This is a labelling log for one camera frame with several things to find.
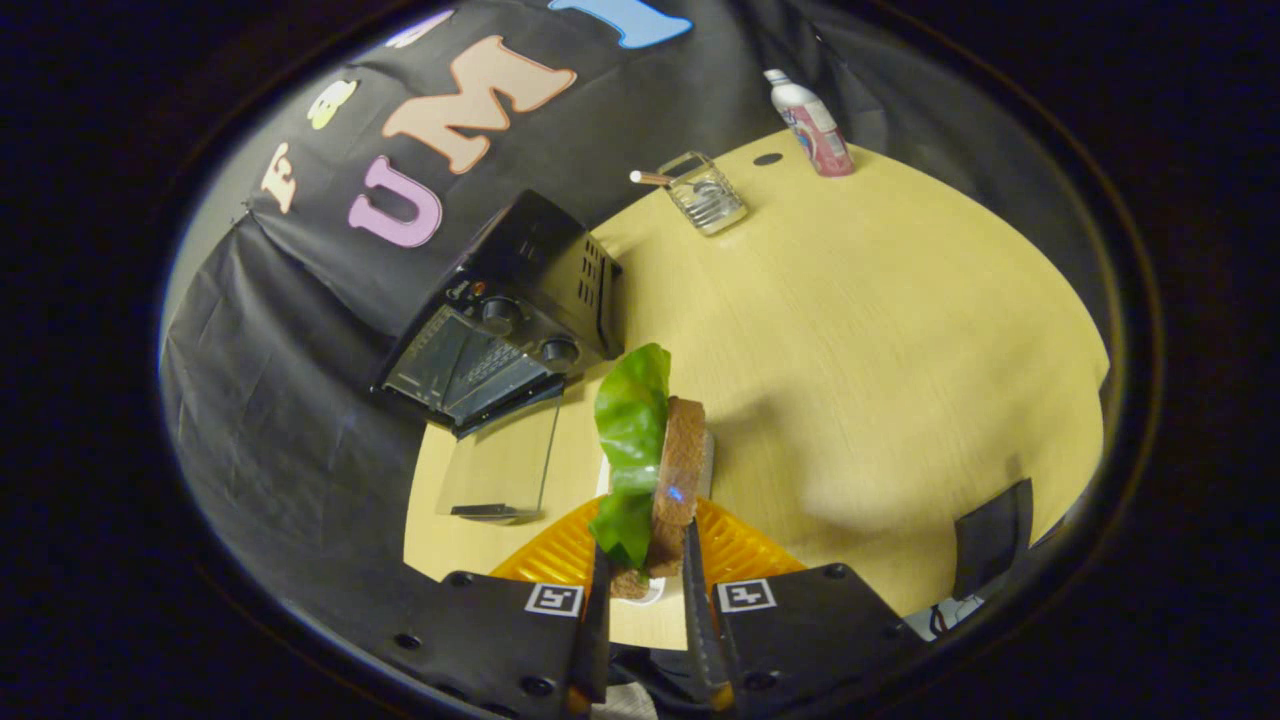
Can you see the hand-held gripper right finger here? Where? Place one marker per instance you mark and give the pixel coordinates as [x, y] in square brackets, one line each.
[800, 630]

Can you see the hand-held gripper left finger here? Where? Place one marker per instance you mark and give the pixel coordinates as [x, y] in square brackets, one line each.
[480, 640]

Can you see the brown bread slice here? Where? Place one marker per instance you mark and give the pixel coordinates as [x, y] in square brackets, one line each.
[683, 460]

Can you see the black toaster oven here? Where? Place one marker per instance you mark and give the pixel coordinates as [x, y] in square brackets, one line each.
[520, 290]

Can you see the white ribbed plate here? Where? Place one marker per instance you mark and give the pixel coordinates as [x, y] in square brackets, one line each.
[708, 465]

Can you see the black backdrop cloth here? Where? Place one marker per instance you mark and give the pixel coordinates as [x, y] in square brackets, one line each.
[290, 420]

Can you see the clear glass holder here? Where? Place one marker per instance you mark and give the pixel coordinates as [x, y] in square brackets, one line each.
[708, 198]

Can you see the black table grommet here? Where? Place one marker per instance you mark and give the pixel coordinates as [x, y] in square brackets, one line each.
[768, 158]

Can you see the brown stick with white tip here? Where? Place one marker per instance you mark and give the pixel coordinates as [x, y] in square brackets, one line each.
[650, 178]

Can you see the pink and white bottle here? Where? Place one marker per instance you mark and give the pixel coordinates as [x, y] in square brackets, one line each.
[815, 128]

